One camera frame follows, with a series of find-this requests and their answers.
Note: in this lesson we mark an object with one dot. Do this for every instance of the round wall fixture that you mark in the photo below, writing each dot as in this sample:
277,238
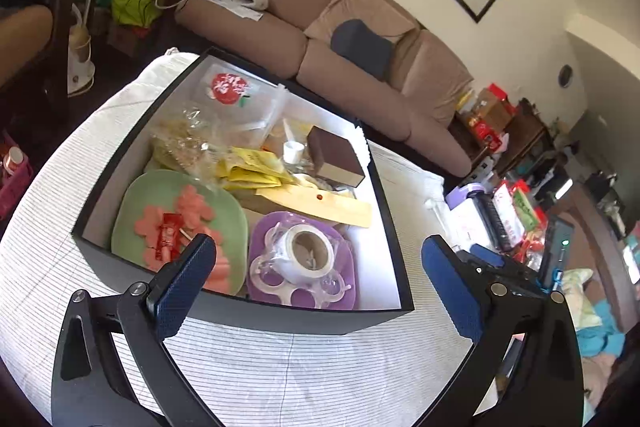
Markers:
566,76

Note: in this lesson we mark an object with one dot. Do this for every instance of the black storage box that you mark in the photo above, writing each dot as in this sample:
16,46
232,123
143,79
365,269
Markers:
300,322

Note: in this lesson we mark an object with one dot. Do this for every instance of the plastic bag with red print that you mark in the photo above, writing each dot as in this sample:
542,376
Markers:
230,87

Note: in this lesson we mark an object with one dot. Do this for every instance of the red gift box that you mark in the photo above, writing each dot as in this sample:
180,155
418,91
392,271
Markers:
485,132

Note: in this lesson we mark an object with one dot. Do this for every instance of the purple plate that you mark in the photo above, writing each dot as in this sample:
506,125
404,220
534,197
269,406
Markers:
265,232

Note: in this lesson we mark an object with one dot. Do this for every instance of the green plate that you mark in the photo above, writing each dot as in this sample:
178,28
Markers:
140,197

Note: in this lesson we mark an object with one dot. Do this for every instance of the yellow-green bag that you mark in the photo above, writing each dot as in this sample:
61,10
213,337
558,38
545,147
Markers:
130,9

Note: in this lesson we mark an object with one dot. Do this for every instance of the turquoise cloth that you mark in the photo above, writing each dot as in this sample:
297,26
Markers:
600,332

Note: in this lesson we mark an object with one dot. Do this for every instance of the pile of pink flower-shaped pieces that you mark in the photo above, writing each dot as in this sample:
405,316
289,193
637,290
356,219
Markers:
195,204

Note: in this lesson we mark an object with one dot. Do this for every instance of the red and white printed bag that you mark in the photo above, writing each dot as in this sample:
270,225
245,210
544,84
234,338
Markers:
510,207

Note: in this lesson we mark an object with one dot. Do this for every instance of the yellow envelope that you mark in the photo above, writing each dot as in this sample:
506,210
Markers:
340,207

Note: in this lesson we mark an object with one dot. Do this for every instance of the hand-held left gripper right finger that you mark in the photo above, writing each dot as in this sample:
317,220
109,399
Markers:
450,292

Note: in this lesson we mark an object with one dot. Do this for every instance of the pink plastic basket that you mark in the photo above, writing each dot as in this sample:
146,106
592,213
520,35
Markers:
15,192

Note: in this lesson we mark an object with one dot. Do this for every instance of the small red packet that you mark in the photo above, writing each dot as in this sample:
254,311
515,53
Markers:
167,232

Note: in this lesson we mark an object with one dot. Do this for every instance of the black remote control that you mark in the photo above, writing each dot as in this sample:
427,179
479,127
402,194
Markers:
500,224

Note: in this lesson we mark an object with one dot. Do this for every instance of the white floor fan stand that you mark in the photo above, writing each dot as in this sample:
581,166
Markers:
80,67

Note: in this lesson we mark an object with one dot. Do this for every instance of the dark wooden cabinet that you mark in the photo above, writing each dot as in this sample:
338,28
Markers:
525,127

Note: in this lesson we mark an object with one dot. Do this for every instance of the small white plastic item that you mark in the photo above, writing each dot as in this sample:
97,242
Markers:
432,205

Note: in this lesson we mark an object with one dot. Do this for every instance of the white plastic spoon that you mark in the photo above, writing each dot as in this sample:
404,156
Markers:
292,151

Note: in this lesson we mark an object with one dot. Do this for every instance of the yellow packet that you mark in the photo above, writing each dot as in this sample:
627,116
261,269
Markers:
250,179
260,159

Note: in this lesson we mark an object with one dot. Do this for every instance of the white striped cloth desktop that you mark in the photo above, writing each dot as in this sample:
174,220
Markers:
300,382

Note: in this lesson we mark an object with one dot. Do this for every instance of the white papers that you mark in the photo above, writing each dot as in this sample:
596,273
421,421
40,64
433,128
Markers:
220,2

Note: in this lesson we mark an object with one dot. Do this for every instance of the brown fabric sofa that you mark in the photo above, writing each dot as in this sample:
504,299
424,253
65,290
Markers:
280,42

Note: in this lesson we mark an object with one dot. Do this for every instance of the brown rectangular box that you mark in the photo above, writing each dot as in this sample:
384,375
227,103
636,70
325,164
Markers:
335,147

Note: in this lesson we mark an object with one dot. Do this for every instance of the white tape roll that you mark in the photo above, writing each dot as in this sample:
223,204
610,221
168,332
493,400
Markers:
290,269

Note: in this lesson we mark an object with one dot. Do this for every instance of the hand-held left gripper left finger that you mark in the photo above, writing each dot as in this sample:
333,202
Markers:
182,287

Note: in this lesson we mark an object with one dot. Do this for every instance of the blue cushion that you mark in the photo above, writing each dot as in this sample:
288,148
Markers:
360,47

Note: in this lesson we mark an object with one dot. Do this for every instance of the dark wooden chair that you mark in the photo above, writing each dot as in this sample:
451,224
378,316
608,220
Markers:
60,7

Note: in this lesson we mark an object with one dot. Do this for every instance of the clear bag of yellow snacks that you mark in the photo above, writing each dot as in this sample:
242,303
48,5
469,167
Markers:
185,142

